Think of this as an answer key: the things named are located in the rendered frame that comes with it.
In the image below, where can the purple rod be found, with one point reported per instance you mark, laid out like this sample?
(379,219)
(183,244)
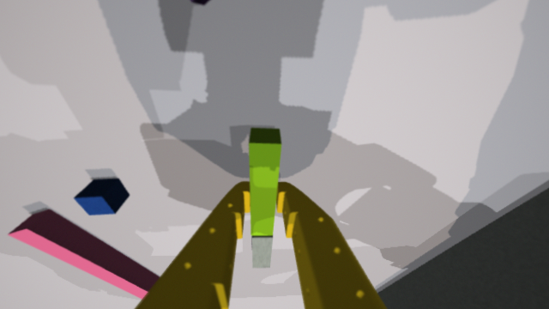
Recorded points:
(202,2)

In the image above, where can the small blue cube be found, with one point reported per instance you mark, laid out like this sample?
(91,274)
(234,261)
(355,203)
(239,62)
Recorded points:
(102,196)

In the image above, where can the lime green rod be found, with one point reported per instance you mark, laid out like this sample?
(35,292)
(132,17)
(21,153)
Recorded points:
(265,155)

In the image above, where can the grey rod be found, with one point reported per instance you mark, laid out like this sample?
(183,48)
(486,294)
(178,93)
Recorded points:
(261,250)

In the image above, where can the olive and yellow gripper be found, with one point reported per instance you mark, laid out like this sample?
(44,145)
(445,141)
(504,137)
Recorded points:
(200,276)

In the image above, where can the pink rod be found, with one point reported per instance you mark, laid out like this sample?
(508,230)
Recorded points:
(53,234)

